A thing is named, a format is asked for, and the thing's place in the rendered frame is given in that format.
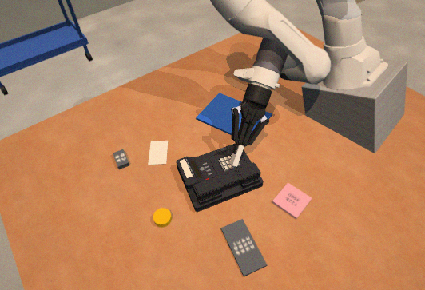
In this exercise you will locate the blue flat rectangular pad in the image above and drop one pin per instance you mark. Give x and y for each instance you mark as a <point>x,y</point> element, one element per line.
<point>218,113</point>

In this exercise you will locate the cream paper sheet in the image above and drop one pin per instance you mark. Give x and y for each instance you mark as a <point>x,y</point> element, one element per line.
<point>158,152</point>

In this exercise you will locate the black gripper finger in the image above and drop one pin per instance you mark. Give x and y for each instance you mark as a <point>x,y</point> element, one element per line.
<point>249,139</point>
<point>238,137</point>

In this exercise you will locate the black desk phone body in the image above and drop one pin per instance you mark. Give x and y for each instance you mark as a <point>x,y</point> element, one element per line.
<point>216,163</point>

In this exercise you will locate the pink sticky note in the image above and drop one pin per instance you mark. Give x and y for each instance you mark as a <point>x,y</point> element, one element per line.
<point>292,200</point>

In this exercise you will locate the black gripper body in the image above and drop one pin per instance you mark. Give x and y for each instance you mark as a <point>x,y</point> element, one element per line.
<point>255,98</point>

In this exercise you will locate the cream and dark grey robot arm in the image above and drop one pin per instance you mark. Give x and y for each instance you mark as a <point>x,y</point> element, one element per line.
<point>344,63</point>

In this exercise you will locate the yellow short cylinder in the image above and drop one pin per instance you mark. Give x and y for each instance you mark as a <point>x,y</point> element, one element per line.
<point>162,217</point>

